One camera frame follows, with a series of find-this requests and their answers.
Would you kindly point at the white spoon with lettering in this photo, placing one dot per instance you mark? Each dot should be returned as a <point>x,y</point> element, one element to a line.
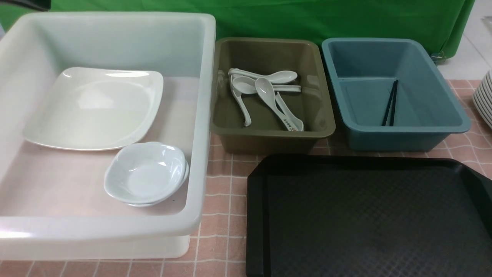
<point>266,93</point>

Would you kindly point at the white bowl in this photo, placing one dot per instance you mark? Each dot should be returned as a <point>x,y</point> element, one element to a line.
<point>144,172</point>
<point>185,176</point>

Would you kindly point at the black chopstick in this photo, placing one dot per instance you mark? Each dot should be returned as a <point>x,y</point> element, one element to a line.
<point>388,110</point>
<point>393,106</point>

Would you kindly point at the white square plate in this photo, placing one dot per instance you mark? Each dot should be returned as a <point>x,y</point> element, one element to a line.
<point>92,109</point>

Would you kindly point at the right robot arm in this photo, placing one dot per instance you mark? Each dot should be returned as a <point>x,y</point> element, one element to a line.
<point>36,5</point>

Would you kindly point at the white spoon left small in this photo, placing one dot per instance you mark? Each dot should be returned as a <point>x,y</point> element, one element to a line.
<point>242,107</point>

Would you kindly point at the olive green plastic bin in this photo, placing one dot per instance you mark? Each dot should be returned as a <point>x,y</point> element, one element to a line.
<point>267,134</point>

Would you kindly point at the white spoon right side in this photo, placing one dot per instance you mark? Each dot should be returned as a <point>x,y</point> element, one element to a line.
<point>287,112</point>

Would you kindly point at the white spoon top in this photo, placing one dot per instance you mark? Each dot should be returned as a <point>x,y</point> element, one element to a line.
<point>276,78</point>

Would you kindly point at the black plastic tray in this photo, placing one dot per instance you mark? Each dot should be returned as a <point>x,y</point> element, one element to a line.
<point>348,216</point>

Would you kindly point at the pink checkered tablecloth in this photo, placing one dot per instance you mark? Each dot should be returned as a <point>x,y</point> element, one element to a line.
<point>217,247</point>

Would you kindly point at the blue plastic bin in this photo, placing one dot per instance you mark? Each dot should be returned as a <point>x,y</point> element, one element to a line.
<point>362,71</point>

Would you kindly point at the large white plastic bin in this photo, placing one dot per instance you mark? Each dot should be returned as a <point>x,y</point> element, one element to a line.
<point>53,202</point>

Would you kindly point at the green cloth backdrop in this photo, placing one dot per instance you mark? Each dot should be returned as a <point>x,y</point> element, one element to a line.
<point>436,24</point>

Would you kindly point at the stack of white plates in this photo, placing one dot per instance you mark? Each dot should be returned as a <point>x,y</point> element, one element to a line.
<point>482,98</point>

